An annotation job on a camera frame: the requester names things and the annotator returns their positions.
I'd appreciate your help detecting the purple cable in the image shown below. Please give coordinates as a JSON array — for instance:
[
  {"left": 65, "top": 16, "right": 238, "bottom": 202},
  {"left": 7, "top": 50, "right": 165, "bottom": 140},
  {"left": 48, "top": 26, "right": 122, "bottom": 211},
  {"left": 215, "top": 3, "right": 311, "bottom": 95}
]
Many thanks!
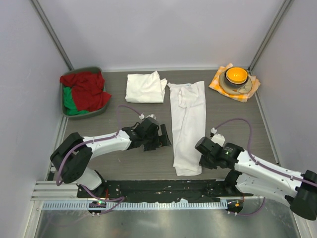
[
  {"left": 55, "top": 105, "right": 126, "bottom": 216},
  {"left": 212, "top": 118, "right": 317, "bottom": 216}
]

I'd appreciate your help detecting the white t-shirt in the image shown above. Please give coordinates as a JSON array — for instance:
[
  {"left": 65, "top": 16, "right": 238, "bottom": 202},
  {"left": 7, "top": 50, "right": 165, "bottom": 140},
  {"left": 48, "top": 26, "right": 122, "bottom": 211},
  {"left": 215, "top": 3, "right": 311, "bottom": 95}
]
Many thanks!
[
  {"left": 168, "top": 81, "right": 206, "bottom": 176},
  {"left": 125, "top": 71, "right": 167, "bottom": 104}
]

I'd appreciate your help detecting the orange checked cloth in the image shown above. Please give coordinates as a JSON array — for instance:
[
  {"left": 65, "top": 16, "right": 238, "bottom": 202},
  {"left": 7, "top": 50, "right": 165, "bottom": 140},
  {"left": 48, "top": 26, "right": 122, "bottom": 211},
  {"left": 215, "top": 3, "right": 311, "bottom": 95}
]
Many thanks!
[{"left": 209, "top": 63, "right": 260, "bottom": 103}]

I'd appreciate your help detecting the orange bowl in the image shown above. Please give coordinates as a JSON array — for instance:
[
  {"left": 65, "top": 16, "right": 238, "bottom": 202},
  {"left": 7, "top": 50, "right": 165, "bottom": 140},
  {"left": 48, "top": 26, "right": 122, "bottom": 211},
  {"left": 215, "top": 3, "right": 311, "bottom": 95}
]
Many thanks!
[{"left": 225, "top": 67, "right": 248, "bottom": 85}]

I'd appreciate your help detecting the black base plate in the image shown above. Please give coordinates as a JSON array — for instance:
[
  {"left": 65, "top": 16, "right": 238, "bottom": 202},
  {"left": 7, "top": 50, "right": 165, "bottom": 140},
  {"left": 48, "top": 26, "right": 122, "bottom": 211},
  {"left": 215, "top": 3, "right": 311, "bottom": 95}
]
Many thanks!
[{"left": 76, "top": 178, "right": 255, "bottom": 203}]

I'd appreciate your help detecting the aluminium frame rail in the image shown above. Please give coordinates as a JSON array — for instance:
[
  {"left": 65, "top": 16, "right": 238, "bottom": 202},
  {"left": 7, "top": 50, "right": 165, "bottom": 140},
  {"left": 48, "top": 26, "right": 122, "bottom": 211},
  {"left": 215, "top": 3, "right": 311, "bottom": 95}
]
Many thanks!
[{"left": 31, "top": 180, "right": 273, "bottom": 200}]

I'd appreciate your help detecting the green t-shirt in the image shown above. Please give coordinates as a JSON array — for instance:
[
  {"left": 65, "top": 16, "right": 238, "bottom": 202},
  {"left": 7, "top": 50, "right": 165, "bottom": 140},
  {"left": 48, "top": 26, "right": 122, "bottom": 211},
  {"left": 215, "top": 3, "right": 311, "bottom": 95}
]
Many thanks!
[{"left": 63, "top": 87, "right": 89, "bottom": 116}]

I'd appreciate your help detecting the white slotted cable duct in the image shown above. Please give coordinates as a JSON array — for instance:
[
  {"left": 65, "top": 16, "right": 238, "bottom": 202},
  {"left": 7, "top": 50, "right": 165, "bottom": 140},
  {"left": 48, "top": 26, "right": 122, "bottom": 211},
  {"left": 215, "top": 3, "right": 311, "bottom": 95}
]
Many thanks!
[{"left": 42, "top": 199, "right": 227, "bottom": 211}]

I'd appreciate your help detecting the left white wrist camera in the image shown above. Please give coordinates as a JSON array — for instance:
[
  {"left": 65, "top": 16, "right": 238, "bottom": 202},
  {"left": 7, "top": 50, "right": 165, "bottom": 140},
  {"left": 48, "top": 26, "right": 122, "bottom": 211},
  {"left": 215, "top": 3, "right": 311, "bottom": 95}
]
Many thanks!
[{"left": 139, "top": 114, "right": 157, "bottom": 120}]

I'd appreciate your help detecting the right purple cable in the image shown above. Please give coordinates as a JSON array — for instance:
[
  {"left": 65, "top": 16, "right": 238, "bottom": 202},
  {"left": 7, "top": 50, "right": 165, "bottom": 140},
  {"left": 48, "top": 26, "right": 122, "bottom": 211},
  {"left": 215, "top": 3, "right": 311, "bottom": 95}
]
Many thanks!
[{"left": 212, "top": 118, "right": 317, "bottom": 216}]

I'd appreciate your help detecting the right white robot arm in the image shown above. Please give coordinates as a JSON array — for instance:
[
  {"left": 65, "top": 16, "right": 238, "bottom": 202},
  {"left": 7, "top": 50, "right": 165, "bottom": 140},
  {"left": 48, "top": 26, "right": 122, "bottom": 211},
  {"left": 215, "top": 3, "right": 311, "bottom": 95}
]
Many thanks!
[{"left": 195, "top": 136, "right": 317, "bottom": 221}]

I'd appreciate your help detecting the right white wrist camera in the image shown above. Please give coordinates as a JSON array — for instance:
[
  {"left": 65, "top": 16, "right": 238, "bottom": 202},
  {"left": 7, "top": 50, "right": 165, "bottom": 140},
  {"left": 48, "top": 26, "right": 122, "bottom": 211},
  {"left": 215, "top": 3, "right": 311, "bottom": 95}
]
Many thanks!
[{"left": 211, "top": 127, "right": 225, "bottom": 147}]

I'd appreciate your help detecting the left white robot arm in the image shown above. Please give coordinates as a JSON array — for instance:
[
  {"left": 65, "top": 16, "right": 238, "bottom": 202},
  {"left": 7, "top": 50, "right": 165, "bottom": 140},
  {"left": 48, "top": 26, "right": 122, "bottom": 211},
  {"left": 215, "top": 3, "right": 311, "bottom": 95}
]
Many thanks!
[{"left": 50, "top": 117, "right": 171, "bottom": 198}]

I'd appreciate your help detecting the folded white t-shirt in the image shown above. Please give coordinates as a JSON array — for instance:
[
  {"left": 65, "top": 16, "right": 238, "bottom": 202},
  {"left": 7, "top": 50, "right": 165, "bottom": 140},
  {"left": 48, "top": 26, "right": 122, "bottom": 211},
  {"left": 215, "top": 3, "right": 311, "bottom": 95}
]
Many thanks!
[{"left": 125, "top": 71, "right": 167, "bottom": 104}]

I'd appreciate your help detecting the red t-shirt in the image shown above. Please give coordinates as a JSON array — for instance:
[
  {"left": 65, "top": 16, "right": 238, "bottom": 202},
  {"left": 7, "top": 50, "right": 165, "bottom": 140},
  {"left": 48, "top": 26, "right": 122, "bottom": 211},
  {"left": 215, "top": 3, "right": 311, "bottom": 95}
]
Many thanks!
[{"left": 60, "top": 71, "right": 111, "bottom": 113}]

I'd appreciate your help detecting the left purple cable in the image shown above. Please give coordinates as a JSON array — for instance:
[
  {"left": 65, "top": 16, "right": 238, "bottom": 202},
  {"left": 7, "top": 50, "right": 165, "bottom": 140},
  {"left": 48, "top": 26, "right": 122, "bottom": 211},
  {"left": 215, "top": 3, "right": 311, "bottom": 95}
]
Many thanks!
[{"left": 55, "top": 105, "right": 126, "bottom": 216}]

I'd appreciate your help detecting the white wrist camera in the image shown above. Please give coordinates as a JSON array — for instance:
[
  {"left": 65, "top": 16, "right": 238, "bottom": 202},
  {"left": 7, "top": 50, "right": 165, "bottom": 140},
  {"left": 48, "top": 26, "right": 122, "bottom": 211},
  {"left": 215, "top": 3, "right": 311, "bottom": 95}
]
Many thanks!
[
  {"left": 139, "top": 114, "right": 157, "bottom": 120},
  {"left": 211, "top": 127, "right": 225, "bottom": 147}
]

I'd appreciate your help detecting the beige ceramic plate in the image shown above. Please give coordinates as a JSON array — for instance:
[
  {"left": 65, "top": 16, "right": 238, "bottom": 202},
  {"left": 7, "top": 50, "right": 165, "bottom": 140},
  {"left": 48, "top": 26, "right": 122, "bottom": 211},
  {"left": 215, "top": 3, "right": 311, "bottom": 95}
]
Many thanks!
[{"left": 218, "top": 72, "right": 253, "bottom": 96}]

